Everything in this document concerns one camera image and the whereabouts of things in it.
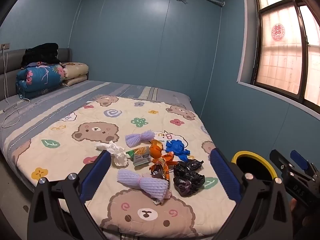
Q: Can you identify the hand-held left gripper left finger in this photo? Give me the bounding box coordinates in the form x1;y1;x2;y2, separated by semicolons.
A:
27;150;112;240

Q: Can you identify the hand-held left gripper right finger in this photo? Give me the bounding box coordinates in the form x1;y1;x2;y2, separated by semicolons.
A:
209;148;293;240

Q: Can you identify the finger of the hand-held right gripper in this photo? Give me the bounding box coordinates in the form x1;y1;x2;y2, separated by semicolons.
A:
269;149;290;174
290;150;310;170

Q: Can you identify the white tissue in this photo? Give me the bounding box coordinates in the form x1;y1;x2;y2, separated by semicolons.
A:
95;141;129;167

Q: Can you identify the black bin with yellow rim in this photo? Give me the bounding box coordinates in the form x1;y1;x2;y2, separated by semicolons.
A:
231;151;278;183

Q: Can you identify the black plastic bag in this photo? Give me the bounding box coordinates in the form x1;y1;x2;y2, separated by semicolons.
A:
173;159;204;177
174;174;205;197

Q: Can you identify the green snack wrapper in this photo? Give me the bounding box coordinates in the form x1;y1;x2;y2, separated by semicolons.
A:
126;146;150;166

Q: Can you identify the purple foam fruit net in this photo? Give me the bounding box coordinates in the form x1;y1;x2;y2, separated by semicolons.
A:
125;129;155;147
117;169;172;201

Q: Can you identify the blue rubber glove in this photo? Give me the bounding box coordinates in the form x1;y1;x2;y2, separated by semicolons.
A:
165;139;190;162

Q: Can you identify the orange brown snack wrapper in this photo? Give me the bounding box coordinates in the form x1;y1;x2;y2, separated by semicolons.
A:
149;152;175;180

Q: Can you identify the person's right hand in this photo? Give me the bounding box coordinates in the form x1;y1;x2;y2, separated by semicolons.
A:
289;198;304;218

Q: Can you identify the bear print cream blanket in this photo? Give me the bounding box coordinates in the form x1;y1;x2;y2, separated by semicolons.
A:
12;95;238;236

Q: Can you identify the bed with striped grey sheet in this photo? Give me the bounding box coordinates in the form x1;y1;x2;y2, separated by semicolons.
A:
0;80;218;240

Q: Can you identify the folded beige quilt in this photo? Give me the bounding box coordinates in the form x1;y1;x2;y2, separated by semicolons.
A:
60;62;89;87

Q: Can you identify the brown framed window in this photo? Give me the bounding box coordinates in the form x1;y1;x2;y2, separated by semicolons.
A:
237;0;320;120

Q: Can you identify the folded blue floral quilt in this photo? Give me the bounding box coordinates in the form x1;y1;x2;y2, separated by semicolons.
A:
16;64;66;99

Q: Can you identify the pile of black clothes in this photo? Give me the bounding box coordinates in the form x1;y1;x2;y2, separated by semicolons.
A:
21;43;62;68

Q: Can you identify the red paper window cutout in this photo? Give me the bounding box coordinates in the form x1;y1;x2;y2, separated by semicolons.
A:
271;24;285;42

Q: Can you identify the grey padded headboard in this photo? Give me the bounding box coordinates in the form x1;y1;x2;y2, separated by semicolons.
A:
0;47;73;101

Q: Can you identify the white charging cable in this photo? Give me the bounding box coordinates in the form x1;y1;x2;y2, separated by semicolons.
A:
1;49;30;128

